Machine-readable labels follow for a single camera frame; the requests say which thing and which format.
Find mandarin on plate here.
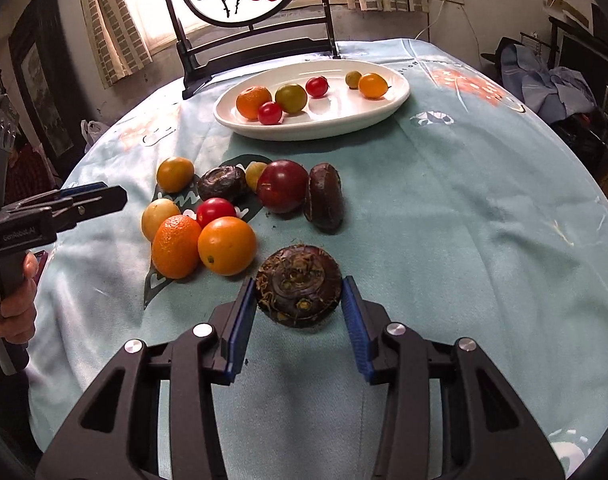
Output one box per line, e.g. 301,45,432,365
235,86,272,120

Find large green-orange citrus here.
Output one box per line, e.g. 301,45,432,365
275,84,308,115

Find dark water chestnut front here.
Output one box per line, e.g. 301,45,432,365
255,244,342,328

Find white oval plate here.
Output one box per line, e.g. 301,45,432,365
214,60,410,141

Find small yellow fruit behind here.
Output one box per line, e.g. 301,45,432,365
245,162,267,193

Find framed picture on wall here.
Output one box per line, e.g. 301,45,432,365
8,0,91,180

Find smooth orange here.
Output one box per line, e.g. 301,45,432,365
197,217,257,276

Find small yellow-green kumquat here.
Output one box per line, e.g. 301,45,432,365
345,70,362,90

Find blue clothes pile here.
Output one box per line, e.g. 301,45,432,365
499,44,597,125

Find white plastic bag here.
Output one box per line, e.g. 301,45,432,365
80,119,110,153

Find black metal shelf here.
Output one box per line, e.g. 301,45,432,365
520,3,608,153

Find left hand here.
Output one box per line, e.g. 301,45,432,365
0,252,39,344

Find red cherry tomato in pile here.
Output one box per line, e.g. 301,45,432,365
197,197,238,228

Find orange tangerine with stem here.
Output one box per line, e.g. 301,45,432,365
358,73,389,100

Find dark water chestnut upright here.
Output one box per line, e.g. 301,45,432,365
304,162,345,232

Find pale yellow fruit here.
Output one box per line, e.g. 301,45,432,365
141,198,181,242

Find left checkered curtain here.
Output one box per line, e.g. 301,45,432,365
79,0,152,88

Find dark water chestnut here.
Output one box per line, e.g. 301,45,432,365
255,244,342,328
197,165,249,204
304,162,345,232

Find red cherry tomato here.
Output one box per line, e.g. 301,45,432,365
197,197,238,228
257,101,283,126

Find orange-green citrus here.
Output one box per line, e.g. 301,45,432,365
156,157,194,194

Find small red tomato on plate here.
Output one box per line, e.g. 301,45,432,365
305,76,329,99

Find painted round screen stand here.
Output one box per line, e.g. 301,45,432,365
164,0,340,100

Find light blue tablecloth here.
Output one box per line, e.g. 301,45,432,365
27,39,608,476

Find bumpy orange mandarin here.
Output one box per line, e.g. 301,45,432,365
151,214,202,280

